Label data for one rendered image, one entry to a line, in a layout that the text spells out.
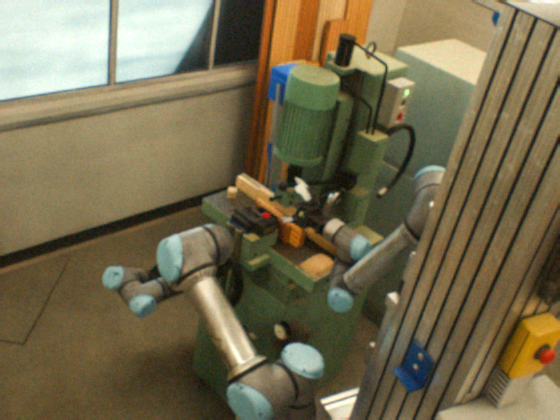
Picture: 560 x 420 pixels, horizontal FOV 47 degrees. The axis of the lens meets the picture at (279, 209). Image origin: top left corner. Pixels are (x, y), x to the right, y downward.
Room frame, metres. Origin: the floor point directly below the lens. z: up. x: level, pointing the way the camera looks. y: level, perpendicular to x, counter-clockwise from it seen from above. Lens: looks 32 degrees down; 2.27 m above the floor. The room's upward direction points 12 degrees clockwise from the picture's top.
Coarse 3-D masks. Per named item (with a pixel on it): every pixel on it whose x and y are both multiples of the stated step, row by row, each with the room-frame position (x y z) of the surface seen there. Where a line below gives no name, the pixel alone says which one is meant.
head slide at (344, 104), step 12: (348, 96) 2.16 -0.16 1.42; (336, 108) 2.11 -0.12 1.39; (348, 108) 2.14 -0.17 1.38; (336, 120) 2.10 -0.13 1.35; (348, 120) 2.16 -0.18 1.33; (336, 132) 2.11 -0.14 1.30; (336, 144) 2.13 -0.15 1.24; (324, 156) 2.11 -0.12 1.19; (336, 156) 2.14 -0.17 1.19; (312, 168) 2.14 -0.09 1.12; (324, 168) 2.10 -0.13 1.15; (336, 168) 2.16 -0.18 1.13; (312, 180) 2.13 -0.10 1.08; (324, 180) 2.11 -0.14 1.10; (324, 192) 2.13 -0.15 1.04
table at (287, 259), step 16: (224, 192) 2.20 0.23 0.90; (240, 192) 2.23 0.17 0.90; (208, 208) 2.10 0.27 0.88; (224, 208) 2.09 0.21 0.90; (240, 208) 2.11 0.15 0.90; (224, 224) 2.04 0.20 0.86; (304, 240) 1.98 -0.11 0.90; (240, 256) 1.85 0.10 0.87; (272, 256) 1.88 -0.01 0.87; (288, 256) 1.87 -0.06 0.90; (304, 256) 1.89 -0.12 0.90; (288, 272) 1.83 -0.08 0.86; (304, 272) 1.79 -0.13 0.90; (304, 288) 1.78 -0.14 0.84; (320, 288) 1.79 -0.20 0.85
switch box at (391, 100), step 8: (392, 80) 2.24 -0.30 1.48; (400, 80) 2.26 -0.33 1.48; (392, 88) 2.20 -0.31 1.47; (400, 88) 2.19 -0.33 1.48; (408, 88) 2.23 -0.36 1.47; (384, 96) 2.22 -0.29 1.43; (392, 96) 2.20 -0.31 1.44; (400, 96) 2.20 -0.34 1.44; (408, 96) 2.24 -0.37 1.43; (384, 104) 2.21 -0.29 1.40; (392, 104) 2.19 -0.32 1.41; (400, 104) 2.21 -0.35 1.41; (408, 104) 2.26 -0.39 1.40; (384, 112) 2.20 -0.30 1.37; (392, 112) 2.19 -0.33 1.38; (384, 120) 2.20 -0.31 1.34; (392, 120) 2.19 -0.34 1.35; (400, 120) 2.24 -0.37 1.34
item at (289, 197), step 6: (306, 180) 2.13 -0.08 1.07; (276, 186) 2.06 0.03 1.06; (312, 186) 2.12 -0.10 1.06; (276, 192) 2.05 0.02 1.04; (282, 192) 2.04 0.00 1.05; (288, 192) 2.02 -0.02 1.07; (294, 192) 2.04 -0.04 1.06; (282, 198) 2.03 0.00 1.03; (288, 198) 2.02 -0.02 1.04; (294, 198) 2.05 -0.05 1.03; (300, 198) 2.08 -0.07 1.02; (282, 204) 2.03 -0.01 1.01; (288, 204) 2.02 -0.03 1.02; (294, 204) 2.05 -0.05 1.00
